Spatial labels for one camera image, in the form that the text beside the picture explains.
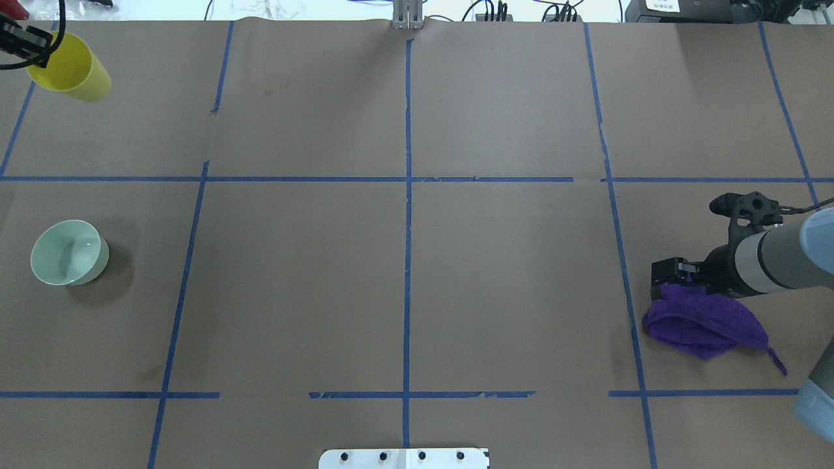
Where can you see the light green ceramic bowl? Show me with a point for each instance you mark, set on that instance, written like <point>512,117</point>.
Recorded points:
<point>70,253</point>

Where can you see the aluminium frame post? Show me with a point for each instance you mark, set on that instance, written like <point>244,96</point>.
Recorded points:
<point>408,14</point>

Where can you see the purple cloth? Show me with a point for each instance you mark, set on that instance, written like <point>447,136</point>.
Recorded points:
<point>707,325</point>

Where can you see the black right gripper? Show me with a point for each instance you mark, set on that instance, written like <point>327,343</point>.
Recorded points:
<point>720,264</point>

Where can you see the yellow plastic cup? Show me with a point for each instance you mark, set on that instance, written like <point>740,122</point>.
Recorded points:
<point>75,71</point>

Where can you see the black power strip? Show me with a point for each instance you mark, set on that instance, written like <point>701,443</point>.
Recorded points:
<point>493,12</point>

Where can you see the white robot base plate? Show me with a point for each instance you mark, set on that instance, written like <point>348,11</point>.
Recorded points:
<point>406,458</point>

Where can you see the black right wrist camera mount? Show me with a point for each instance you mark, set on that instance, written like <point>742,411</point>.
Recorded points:
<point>749,214</point>

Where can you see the black device with label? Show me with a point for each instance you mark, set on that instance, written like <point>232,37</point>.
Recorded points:
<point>713,12</point>

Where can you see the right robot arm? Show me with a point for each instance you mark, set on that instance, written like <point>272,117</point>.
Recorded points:
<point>785,258</point>

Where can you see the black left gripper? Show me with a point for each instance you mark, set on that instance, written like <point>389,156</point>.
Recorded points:
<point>19,40</point>

